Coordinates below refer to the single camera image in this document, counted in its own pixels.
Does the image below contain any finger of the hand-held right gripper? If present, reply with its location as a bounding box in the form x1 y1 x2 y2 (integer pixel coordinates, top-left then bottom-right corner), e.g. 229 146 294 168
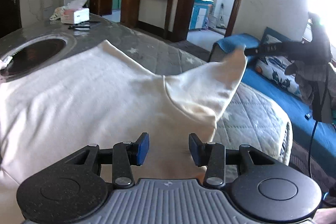
244 42 288 56

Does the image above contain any blue sofa bed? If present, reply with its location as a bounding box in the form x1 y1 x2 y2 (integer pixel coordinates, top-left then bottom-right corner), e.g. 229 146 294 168
209 33 336 188

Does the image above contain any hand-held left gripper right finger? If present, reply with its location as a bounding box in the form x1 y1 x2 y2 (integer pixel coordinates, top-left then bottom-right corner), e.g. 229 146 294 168
189 133 276 189

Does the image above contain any blue white cabinet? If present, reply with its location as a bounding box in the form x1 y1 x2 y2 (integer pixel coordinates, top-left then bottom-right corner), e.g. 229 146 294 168
191 0 214 30

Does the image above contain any black cable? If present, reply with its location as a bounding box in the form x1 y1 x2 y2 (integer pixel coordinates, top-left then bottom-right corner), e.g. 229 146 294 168
308 119 336 206

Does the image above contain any white glove with pink cuff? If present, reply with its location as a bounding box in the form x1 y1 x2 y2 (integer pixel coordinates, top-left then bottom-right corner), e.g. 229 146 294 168
0 56 13 69

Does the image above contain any person's right hand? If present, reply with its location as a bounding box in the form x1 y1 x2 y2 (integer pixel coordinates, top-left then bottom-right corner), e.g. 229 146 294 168
285 61 331 106

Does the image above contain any round black built-in cooktop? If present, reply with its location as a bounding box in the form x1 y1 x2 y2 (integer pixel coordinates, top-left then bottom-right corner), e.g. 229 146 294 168
0 32 77 81

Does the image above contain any cream white garment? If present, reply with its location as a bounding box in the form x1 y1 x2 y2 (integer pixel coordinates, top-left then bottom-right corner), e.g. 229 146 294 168
0 39 248 224

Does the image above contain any patterned cloth bundle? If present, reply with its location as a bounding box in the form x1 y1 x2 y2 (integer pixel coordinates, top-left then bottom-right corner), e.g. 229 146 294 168
49 6 66 21

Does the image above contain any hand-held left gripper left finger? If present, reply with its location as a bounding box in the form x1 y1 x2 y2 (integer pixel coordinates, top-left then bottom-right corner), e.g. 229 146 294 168
64 132 150 190

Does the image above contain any white pink tissue box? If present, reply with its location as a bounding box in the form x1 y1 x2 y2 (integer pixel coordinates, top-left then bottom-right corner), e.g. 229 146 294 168
60 0 90 24

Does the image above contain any floral print pillow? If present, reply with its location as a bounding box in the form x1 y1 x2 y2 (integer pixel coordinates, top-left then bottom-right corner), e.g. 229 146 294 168
255 55 302 98

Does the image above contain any blue cushion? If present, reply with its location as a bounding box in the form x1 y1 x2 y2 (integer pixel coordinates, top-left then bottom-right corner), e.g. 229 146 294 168
260 27 292 44

